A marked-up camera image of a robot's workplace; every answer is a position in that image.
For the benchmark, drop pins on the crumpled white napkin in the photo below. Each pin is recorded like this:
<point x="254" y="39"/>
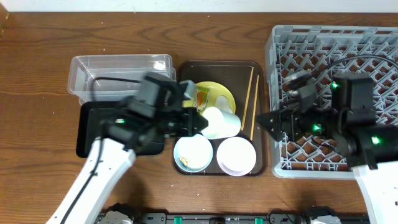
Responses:
<point x="222" y="103"/>

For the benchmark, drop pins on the light blue bowl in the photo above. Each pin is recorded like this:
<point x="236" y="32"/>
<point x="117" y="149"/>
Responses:
<point x="193" y="154"/>

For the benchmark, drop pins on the green snack wrapper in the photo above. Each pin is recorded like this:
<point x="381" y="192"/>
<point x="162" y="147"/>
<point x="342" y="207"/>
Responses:
<point x="201" y="100"/>

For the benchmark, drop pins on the clear plastic bin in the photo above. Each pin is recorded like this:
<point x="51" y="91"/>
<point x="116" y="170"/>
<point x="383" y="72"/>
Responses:
<point x="84" y="69"/>

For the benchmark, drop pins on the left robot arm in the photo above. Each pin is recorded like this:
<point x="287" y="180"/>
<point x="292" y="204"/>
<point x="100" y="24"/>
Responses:
<point x="107" y="162"/>

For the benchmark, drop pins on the grey dishwasher rack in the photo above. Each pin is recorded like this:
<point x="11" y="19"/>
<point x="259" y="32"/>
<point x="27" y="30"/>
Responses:
<point x="291" y="48"/>

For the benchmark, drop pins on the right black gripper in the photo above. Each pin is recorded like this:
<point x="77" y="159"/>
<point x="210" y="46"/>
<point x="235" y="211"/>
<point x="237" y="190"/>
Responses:
<point x="291" y="114"/>

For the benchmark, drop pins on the dark brown serving tray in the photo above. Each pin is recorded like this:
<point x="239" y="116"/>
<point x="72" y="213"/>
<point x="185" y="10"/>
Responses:
<point x="234" y="75"/>

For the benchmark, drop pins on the white paper cup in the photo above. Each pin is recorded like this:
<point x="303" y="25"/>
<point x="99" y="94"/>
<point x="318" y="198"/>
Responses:
<point x="221" y="124"/>

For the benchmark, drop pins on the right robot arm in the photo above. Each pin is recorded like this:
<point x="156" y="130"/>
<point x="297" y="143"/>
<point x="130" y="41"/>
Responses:
<point x="370" y="148"/>

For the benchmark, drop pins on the yellow round plate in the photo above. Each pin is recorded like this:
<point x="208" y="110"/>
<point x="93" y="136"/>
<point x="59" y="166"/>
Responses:
<point x="216" y="90"/>

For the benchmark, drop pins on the left wooden chopstick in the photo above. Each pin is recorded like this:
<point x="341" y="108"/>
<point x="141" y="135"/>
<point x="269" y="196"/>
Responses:
<point x="247" y="99"/>

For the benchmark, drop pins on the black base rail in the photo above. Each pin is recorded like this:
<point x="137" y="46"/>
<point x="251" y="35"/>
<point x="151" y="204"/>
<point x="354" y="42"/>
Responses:
<point x="122" y="213"/>

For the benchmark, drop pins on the black plastic tray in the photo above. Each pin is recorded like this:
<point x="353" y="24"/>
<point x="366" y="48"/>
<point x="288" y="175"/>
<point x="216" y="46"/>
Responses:
<point x="90" y="133"/>

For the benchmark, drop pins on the pink bowl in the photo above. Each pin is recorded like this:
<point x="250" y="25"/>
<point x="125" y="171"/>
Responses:
<point x="236" y="156"/>

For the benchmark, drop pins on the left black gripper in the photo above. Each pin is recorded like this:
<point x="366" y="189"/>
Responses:
<point x="185" y="121"/>

